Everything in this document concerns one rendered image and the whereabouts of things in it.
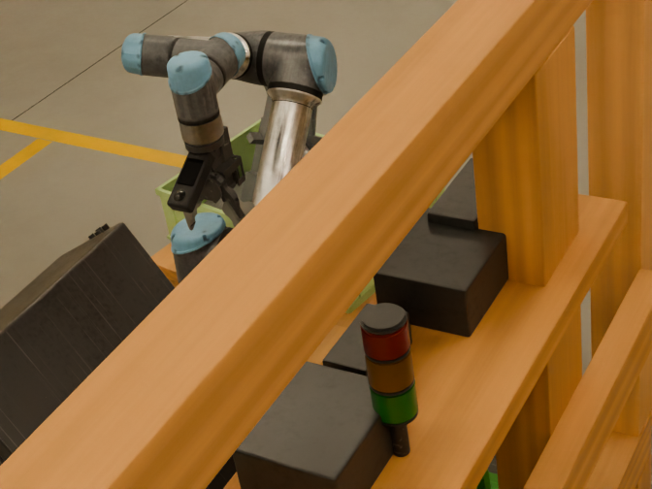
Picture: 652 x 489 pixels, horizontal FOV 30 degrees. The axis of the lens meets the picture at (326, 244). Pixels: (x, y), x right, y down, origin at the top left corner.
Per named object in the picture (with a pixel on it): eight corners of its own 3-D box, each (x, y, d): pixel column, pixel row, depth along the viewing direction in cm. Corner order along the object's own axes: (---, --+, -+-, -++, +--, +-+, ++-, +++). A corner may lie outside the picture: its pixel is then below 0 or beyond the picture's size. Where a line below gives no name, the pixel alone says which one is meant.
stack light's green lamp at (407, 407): (366, 420, 134) (361, 390, 131) (385, 392, 137) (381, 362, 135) (407, 432, 132) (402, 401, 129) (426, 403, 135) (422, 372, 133)
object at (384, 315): (355, 358, 129) (350, 324, 126) (376, 330, 132) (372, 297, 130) (398, 368, 127) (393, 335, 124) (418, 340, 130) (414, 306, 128)
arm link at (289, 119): (231, 287, 258) (282, 40, 263) (297, 298, 252) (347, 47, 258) (209, 278, 246) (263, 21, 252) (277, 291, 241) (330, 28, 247)
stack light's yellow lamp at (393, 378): (361, 390, 131) (355, 358, 129) (381, 362, 135) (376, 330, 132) (402, 401, 129) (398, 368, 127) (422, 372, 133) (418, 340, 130)
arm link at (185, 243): (191, 254, 265) (182, 202, 257) (247, 264, 260) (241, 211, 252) (166, 286, 256) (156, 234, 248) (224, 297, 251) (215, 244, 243)
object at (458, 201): (430, 255, 165) (425, 211, 161) (472, 198, 176) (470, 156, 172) (478, 264, 162) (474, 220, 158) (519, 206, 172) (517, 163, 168)
